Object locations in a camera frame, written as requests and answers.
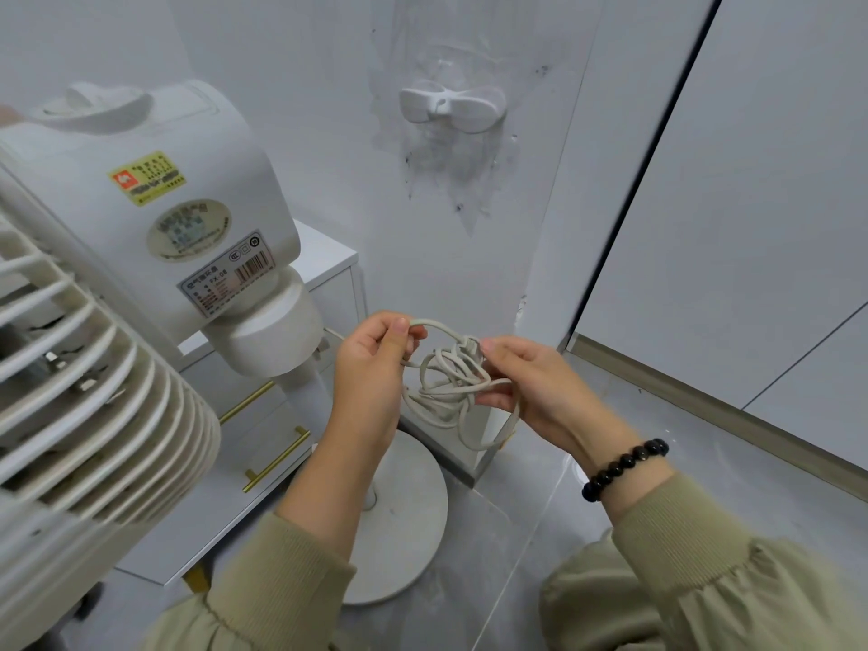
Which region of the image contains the person's right forearm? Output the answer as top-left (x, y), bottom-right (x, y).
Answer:
top-left (599, 460), bottom-right (868, 651)

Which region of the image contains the gold drawer handle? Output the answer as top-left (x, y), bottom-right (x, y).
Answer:
top-left (242, 426), bottom-right (312, 495)
top-left (218, 380), bottom-right (278, 426)

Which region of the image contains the white wall hook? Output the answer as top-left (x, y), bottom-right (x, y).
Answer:
top-left (398, 79), bottom-right (508, 135)

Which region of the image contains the white wardrobe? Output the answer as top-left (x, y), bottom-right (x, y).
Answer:
top-left (566, 0), bottom-right (868, 503)

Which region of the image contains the white nightstand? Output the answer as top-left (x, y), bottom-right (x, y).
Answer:
top-left (115, 220), bottom-right (371, 594)

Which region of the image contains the person's right hand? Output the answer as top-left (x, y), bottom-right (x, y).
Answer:
top-left (472, 335), bottom-right (628, 476)

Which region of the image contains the black bead bracelet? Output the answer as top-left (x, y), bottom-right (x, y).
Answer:
top-left (580, 438), bottom-right (671, 504)

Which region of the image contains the person's right leg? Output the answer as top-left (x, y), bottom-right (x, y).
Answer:
top-left (539, 528), bottom-right (652, 651)

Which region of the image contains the person's left forearm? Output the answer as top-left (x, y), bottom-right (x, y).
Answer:
top-left (216, 439), bottom-right (384, 651)

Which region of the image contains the person's left hand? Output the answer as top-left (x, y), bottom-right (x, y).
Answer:
top-left (313, 311), bottom-right (429, 468)

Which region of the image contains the white power cable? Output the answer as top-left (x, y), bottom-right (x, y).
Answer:
top-left (322, 317), bottom-right (522, 452)

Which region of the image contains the white fan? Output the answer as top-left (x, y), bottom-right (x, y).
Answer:
top-left (0, 79), bottom-right (450, 651)

